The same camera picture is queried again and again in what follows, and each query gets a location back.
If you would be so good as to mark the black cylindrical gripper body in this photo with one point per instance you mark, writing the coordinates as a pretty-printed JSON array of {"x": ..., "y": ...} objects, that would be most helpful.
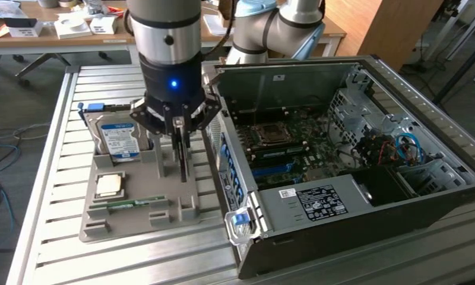
[{"x": 170, "y": 86}]

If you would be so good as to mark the hard disk with blue rails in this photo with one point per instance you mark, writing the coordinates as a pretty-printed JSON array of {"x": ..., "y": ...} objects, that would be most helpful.
[{"x": 119, "y": 139}]

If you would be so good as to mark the open cardboard box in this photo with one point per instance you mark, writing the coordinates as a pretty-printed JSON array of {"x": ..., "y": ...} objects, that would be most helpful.
[{"x": 223, "y": 10}]

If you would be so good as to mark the CPU chip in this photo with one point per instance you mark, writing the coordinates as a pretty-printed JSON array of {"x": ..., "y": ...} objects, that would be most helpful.
[{"x": 108, "y": 185}]

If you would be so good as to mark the grey power supply unit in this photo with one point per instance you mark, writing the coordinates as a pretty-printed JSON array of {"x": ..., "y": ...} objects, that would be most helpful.
[{"x": 285, "y": 213}]

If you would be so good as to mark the green graphics card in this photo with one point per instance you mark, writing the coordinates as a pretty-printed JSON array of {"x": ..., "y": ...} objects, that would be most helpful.
[{"x": 183, "y": 163}]

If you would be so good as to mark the white box with round roll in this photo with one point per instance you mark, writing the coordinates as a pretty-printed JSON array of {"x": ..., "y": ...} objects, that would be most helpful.
[{"x": 74, "y": 29}]

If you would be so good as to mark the black power connector bundle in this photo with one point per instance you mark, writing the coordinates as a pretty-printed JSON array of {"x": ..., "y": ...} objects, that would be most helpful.
[{"x": 370, "y": 148}]

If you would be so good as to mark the metal CPU socket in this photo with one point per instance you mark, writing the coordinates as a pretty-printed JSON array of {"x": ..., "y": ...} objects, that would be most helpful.
[{"x": 271, "y": 134}]

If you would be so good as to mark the clear plastic bags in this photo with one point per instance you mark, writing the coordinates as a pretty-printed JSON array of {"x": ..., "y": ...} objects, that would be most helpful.
[{"x": 4, "y": 7}]

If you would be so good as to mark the long blue expansion slot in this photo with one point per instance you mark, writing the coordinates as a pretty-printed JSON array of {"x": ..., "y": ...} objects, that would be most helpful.
[{"x": 272, "y": 170}]

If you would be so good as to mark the green motherboard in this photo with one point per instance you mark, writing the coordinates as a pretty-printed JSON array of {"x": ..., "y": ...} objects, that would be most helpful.
[{"x": 321, "y": 154}]

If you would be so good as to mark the open black PC case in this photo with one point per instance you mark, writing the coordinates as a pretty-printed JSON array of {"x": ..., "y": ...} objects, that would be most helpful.
[{"x": 341, "y": 237}]

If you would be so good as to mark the white labelled box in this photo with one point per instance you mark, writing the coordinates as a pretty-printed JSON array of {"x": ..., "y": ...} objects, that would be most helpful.
[{"x": 103, "y": 26}]

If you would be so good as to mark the white paper stack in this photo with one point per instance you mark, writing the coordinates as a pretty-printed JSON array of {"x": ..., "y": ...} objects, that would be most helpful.
[{"x": 214, "y": 25}]

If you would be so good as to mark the orange tool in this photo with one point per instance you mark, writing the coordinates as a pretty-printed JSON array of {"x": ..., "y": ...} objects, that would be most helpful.
[{"x": 116, "y": 11}]

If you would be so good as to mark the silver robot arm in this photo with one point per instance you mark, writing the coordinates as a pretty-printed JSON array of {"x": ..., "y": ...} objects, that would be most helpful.
[{"x": 166, "y": 29}]

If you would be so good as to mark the wooden cabinet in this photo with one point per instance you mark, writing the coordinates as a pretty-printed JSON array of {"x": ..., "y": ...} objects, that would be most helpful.
[{"x": 399, "y": 29}]

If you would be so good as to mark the grey chipset heatsink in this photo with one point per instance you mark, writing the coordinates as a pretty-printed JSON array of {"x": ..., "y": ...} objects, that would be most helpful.
[{"x": 317, "y": 175}]

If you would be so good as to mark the blue case latch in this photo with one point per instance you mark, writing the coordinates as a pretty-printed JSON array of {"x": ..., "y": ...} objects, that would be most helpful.
[{"x": 239, "y": 221}]

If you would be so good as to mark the wooden desk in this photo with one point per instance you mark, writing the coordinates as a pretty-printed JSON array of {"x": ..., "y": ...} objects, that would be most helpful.
[
  {"x": 334, "y": 32},
  {"x": 43, "y": 43}
]

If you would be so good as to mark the tape roll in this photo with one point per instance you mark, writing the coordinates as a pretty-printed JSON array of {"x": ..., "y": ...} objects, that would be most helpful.
[{"x": 68, "y": 3}]

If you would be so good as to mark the grey cup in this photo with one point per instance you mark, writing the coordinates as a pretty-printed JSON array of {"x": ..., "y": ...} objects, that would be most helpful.
[{"x": 48, "y": 3}]

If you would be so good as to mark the green RAM stick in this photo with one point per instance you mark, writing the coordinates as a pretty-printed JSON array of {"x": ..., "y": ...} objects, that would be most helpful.
[{"x": 127, "y": 203}]

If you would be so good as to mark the grey parts rack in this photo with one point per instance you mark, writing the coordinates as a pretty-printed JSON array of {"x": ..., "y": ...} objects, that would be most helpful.
[{"x": 142, "y": 190}]

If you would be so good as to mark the black and white box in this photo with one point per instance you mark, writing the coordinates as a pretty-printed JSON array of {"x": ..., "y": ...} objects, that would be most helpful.
[{"x": 23, "y": 31}]

